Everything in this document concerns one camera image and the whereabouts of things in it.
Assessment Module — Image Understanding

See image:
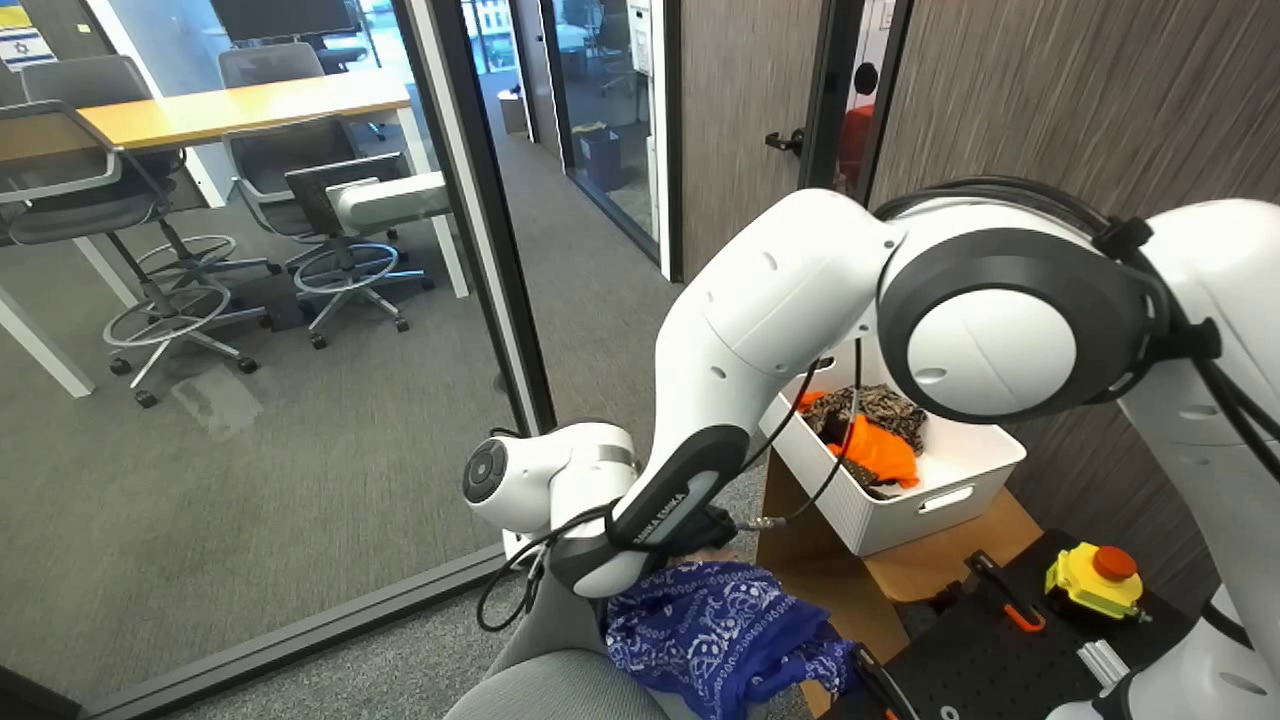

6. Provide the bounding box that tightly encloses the dark polka dot cloth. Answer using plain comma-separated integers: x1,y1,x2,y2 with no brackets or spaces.
813,394,864,448

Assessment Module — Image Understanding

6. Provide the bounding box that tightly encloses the orange cloth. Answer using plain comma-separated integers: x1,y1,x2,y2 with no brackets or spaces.
792,383,926,496

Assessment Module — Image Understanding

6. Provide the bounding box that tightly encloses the leopard pattern cloth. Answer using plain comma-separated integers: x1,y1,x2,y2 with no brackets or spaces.
853,380,934,443

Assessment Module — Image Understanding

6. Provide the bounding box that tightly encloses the white plastic container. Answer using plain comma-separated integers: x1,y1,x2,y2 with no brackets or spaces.
769,351,1033,558

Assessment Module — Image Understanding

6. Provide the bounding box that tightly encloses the grey office chair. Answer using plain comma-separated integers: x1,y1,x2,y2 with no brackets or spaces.
0,53,276,412
215,35,456,351

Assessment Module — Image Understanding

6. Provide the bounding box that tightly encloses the blue paisley bandana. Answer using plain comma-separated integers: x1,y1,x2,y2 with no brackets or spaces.
601,554,857,720

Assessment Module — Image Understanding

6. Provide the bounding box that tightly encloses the small wooden table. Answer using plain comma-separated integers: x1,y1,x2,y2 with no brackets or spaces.
757,455,1049,672

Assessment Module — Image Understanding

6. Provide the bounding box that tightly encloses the orange black clamp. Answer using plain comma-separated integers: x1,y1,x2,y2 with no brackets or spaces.
934,547,1051,641

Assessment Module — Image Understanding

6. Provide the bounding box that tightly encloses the wood top office desk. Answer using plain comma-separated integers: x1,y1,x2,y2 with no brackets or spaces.
0,69,471,404

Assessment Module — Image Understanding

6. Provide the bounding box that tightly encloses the yellow emergency stop button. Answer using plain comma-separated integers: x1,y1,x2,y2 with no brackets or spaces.
1040,540,1154,623

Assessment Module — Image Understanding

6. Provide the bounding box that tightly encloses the small white block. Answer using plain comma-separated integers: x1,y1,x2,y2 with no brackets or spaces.
1074,635,1135,694

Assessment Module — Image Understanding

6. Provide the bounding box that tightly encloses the black glass door frame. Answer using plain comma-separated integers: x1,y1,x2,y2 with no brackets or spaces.
391,0,559,438

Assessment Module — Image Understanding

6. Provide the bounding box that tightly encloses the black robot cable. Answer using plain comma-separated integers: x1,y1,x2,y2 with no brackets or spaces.
471,351,857,635

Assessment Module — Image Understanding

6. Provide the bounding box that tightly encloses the black door handle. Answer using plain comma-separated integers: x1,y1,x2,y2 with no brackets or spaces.
760,123,810,163

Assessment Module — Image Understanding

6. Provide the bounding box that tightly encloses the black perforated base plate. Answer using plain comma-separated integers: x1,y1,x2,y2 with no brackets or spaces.
853,528,1204,720

